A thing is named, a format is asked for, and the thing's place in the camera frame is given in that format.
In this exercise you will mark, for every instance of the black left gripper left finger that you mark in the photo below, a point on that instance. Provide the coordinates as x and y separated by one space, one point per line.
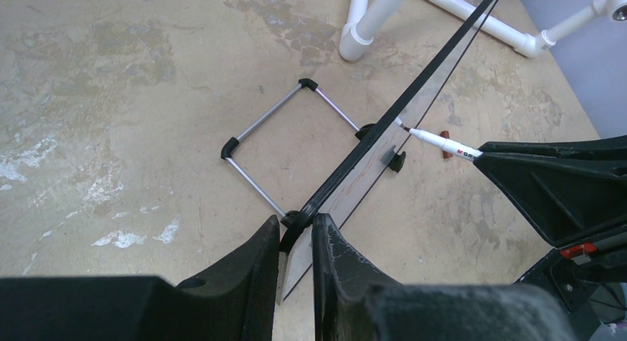
233 299

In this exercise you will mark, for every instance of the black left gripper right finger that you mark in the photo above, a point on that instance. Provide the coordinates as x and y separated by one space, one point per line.
355 300

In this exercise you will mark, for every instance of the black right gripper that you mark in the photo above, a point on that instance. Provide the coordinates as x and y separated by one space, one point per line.
567 192

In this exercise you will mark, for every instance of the black-framed small whiteboard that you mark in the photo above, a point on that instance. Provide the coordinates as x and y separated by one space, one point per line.
378 150

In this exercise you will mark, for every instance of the white whiteboard marker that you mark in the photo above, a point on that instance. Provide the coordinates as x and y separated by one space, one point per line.
456 148

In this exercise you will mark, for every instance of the red-brown marker cap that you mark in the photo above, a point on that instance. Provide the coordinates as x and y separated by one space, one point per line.
446 136

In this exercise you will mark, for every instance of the white pipe with camera sockets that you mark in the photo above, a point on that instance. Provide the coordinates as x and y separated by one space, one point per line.
615 10

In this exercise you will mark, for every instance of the white PVC pipe frame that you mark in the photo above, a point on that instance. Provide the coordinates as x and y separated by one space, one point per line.
366 18

